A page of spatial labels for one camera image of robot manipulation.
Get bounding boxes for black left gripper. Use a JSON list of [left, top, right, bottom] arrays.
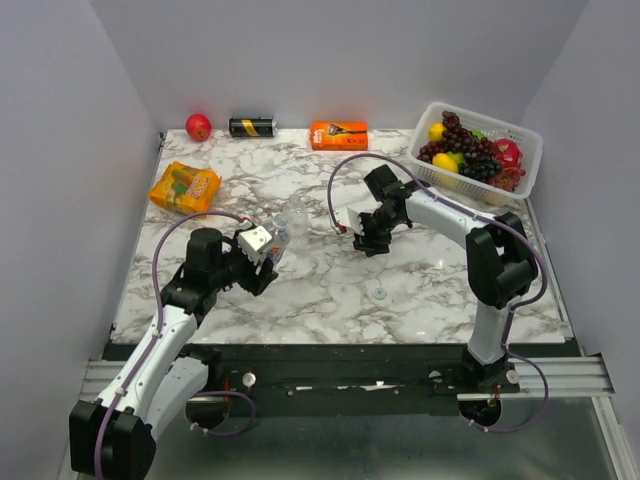
[[211, 229, 280, 296]]

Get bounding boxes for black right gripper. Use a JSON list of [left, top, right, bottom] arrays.
[[349, 207, 401, 258]]

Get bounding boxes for clear bottle with blue label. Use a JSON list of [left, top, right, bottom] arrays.
[[265, 213, 291, 266]]

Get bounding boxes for clear unlabelled plastic bottle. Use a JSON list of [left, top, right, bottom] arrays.
[[284, 194, 309, 248]]

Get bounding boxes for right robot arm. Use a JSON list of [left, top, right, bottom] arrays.
[[334, 165, 539, 392]]

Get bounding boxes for orange snack bag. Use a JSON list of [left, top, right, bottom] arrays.
[[147, 161, 221, 215]]

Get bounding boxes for orange razor box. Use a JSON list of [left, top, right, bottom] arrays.
[[310, 122, 369, 152]]

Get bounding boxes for white plastic basket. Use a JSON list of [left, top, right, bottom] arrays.
[[408, 102, 543, 205]]

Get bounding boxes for yellow lemon upper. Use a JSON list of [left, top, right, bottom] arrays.
[[428, 122, 447, 142]]

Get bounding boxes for black drink can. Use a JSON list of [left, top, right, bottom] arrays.
[[228, 117, 277, 138]]

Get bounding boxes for red apple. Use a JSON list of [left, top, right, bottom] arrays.
[[185, 114, 212, 142]]

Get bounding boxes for red lychee cluster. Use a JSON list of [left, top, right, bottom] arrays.
[[489, 167, 526, 192]]

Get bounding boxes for pink dragon fruit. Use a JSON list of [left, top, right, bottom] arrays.
[[492, 138, 523, 169]]

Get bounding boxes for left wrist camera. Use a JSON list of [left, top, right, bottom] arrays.
[[237, 226, 274, 265]]

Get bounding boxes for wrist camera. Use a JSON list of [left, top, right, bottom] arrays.
[[333, 207, 363, 235], [237, 226, 274, 265]]

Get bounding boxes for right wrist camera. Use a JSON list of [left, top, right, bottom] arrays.
[[333, 207, 363, 235]]

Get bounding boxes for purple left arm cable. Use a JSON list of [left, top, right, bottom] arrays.
[[92, 210, 251, 480]]

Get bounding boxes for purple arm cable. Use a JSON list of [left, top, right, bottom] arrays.
[[92, 210, 251, 480], [325, 152, 550, 351]]

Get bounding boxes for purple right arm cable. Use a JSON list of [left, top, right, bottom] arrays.
[[325, 152, 550, 351]]

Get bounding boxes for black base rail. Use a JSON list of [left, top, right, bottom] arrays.
[[102, 342, 585, 418]]

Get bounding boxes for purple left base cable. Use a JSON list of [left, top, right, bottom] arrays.
[[185, 390, 257, 437]]

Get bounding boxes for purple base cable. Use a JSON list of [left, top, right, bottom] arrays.
[[467, 349, 550, 434], [185, 390, 257, 437]]

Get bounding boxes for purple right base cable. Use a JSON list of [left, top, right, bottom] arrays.
[[467, 349, 550, 434]]

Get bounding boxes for aluminium frame rail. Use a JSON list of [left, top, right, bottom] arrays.
[[457, 355, 615, 402]]

